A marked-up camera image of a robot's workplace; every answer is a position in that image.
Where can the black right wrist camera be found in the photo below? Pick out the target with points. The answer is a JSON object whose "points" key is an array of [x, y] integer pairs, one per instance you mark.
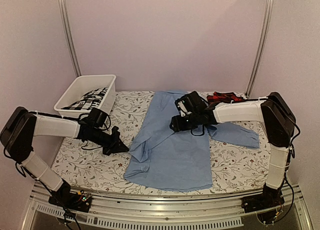
{"points": [[190, 103]]}

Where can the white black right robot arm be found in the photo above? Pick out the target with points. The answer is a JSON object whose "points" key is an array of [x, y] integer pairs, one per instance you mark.
{"points": [[279, 125]]}

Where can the black white plaid shirt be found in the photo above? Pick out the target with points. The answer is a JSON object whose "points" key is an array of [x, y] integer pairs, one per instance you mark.
{"points": [[88, 101]]}

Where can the left aluminium frame post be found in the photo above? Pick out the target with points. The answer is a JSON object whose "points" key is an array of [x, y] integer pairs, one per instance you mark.
{"points": [[68, 36]]}

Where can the white plastic bin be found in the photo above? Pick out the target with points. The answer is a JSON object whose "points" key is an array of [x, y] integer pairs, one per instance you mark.
{"points": [[82, 85]]}

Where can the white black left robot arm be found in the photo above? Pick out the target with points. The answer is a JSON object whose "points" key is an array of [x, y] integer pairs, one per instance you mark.
{"points": [[23, 127]]}

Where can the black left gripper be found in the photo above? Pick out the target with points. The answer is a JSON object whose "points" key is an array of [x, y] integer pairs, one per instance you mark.
{"points": [[116, 145]]}

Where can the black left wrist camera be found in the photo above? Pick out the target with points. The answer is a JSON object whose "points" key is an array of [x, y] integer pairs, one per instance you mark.
{"points": [[97, 118]]}

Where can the floral patterned table cloth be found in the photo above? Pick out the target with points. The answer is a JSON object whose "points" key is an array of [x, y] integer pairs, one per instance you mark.
{"points": [[234, 168]]}

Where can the red black plaid folded shirt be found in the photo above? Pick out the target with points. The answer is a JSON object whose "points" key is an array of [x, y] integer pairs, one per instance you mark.
{"points": [[227, 97]]}

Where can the right aluminium frame post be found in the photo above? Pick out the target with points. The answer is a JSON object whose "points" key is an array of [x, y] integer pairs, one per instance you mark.
{"points": [[261, 45]]}

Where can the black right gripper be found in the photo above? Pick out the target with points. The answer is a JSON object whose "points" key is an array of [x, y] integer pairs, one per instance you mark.
{"points": [[178, 125]]}

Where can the light blue long sleeve shirt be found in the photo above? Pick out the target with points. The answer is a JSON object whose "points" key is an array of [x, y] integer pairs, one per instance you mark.
{"points": [[169, 161]]}

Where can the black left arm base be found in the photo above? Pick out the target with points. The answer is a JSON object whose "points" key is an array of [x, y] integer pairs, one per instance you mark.
{"points": [[78, 201]]}

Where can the aluminium frame post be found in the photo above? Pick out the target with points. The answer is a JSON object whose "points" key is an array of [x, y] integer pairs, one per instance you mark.
{"points": [[68, 36], [261, 45]]}

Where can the aluminium front rail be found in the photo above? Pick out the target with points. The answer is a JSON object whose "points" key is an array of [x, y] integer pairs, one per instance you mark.
{"points": [[116, 211]]}

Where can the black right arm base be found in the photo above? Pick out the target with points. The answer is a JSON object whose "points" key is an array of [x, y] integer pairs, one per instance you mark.
{"points": [[269, 198]]}

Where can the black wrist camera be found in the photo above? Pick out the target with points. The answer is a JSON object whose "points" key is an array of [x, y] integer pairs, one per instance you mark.
{"points": [[97, 118], [190, 103]]}

